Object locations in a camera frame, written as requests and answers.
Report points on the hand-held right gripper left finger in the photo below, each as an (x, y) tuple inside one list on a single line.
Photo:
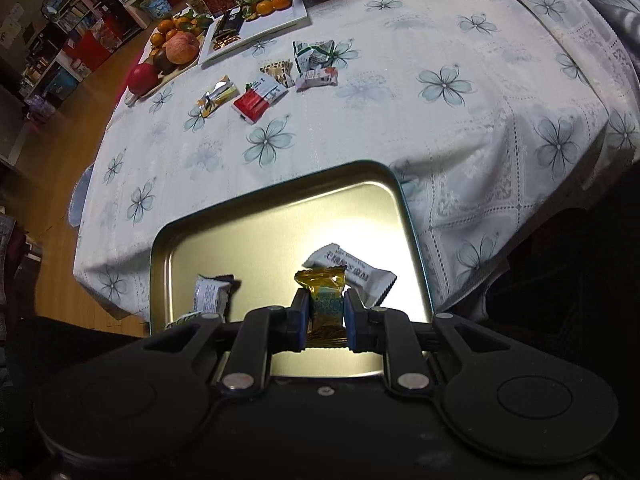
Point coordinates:
[(302, 322)]

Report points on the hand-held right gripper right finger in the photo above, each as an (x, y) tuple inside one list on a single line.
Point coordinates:
[(351, 325)]

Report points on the gold and teal candy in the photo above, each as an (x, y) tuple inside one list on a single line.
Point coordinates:
[(325, 305)]

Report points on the metal tin box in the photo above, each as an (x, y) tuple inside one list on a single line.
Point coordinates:
[(280, 220)]

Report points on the red and white snack packet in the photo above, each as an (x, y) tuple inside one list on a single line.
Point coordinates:
[(256, 100)]

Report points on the gold and silver snack packet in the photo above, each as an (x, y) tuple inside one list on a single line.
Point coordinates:
[(216, 96)]

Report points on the white and pink snack packet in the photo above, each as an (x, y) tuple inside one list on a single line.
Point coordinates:
[(316, 79)]

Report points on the brown patterned snack packet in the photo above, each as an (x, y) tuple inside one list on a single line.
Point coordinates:
[(277, 72)]

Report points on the green and white snack packet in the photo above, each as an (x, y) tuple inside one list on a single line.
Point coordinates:
[(310, 57)]

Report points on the small white dark-ended snack packet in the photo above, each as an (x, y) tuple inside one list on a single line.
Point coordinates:
[(210, 297)]

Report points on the white and green flat packet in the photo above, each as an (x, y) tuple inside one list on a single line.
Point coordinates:
[(187, 318)]

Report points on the white floral tablecloth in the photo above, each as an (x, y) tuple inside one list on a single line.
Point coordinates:
[(425, 125)]

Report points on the wooden fruit tray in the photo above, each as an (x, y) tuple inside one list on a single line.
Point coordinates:
[(150, 92)]

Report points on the gold foil candy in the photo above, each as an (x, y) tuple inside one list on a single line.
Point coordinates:
[(225, 43)]

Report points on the dark red round fruit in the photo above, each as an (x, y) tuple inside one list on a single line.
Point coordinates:
[(143, 79)]

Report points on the dark brown round fruit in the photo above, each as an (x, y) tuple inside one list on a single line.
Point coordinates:
[(164, 61)]

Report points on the pink striped apple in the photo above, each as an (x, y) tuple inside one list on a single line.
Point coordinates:
[(182, 47)]

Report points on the white rectangular plate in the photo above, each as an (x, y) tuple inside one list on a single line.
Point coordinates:
[(285, 20)]

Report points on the black snack packet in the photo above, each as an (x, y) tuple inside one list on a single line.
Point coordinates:
[(227, 27)]

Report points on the small tangerine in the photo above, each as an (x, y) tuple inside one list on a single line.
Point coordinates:
[(263, 7), (281, 1)]

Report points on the pile of tangerines with leaves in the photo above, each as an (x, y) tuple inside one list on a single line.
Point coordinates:
[(167, 27)]

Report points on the blue patterned cup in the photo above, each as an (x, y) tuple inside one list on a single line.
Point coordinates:
[(157, 5)]

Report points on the cluttered storage shelves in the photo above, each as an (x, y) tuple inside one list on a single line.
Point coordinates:
[(75, 25)]

